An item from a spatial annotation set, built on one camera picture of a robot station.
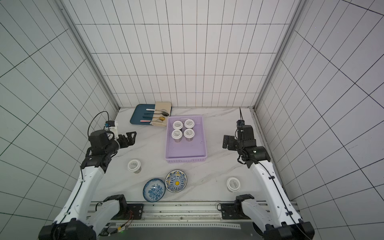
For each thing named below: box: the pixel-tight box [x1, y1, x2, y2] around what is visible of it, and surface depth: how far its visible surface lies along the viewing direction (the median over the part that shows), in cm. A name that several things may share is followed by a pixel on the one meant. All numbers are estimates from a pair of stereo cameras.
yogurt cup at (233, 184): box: [226, 177, 241, 192], surface depth 77 cm
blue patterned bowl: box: [142, 178, 166, 203], surface depth 80 cm
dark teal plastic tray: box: [130, 104, 156, 125], surface depth 117 cm
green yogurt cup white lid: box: [172, 120, 184, 130], surface depth 102 cm
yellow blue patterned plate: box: [165, 169, 188, 193], surface depth 83 cm
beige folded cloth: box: [149, 102, 172, 127], surface depth 120 cm
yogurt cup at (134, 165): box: [127, 159, 142, 174], surface depth 83 cm
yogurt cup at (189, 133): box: [183, 128, 195, 142], surface depth 97 cm
